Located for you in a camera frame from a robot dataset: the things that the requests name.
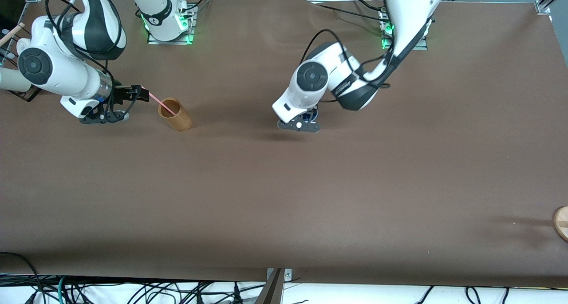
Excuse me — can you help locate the thick black cable loop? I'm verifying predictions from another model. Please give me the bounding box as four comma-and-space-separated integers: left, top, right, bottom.
0, 252, 45, 304

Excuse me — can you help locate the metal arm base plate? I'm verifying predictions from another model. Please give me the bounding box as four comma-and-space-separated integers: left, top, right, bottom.
381, 9, 429, 51
146, 4, 197, 45

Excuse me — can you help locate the long black table cable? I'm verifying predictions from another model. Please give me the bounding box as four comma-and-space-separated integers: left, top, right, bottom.
310, 1, 385, 23

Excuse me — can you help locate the wooden stick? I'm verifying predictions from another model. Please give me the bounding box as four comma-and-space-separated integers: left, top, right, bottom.
0, 22, 26, 47

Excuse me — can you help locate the bamboo cup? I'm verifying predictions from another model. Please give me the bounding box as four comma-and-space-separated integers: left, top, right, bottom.
158, 97, 193, 132

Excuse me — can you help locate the pink chopstick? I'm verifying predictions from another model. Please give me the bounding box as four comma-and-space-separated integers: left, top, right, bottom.
141, 87, 177, 116

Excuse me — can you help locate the round wooden disc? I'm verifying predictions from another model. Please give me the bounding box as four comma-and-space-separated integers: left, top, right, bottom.
552, 206, 568, 243

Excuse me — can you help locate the small metal table bracket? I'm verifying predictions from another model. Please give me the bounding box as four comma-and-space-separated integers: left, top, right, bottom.
266, 268, 293, 281

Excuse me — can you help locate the short black table cable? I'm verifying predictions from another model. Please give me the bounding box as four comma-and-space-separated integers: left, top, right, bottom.
353, 0, 386, 12

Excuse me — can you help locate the teal cable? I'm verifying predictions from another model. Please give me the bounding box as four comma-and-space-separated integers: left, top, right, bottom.
56, 275, 68, 304

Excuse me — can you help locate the black base cable bundle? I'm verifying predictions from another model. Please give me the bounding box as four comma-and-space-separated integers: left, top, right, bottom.
174, 0, 214, 20

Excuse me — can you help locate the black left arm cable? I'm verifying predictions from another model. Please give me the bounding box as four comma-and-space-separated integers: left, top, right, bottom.
301, 0, 398, 103

